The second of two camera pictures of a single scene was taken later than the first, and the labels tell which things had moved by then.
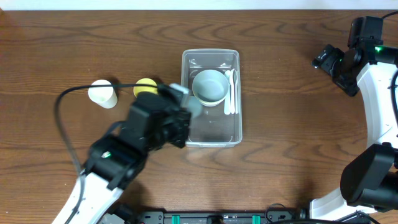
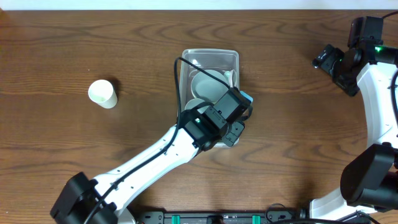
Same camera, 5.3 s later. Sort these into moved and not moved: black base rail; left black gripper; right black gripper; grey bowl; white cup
Moved: left black gripper
Not moved: grey bowl; white cup; right black gripper; black base rail
